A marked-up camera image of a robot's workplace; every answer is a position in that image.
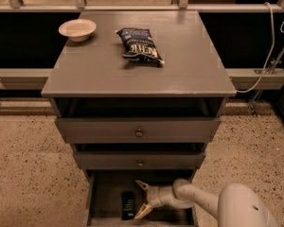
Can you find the grey bottom drawer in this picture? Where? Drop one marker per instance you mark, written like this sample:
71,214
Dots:
104,206

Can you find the metal railing frame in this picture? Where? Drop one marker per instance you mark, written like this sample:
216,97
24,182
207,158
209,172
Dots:
243,79

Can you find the brass drawer knob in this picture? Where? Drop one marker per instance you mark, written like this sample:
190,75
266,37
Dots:
139,133
140,163

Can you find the grey drawer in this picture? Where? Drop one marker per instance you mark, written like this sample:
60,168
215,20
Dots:
104,206
104,160
122,130

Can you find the brass middle drawer knob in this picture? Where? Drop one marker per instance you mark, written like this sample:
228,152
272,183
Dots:
140,163

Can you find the grey middle drawer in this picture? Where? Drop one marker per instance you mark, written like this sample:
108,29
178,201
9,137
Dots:
104,160

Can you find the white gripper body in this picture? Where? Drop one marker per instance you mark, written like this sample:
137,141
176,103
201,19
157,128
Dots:
153,196

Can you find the brass top drawer knob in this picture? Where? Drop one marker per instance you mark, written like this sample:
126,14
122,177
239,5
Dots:
139,133

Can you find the blue kettle chips bag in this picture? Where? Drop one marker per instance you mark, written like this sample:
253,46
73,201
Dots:
139,45

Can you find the grey top drawer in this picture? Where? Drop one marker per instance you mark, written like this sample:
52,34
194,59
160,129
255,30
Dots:
122,130

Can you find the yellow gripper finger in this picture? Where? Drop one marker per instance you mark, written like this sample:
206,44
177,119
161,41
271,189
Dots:
143,185
144,210

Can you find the grey wooden drawer cabinet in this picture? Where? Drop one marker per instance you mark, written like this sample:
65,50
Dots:
93,80

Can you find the white ceramic bowl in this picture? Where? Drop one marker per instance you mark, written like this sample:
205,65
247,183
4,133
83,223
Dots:
78,30

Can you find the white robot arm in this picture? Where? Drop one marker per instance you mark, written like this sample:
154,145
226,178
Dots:
236,206

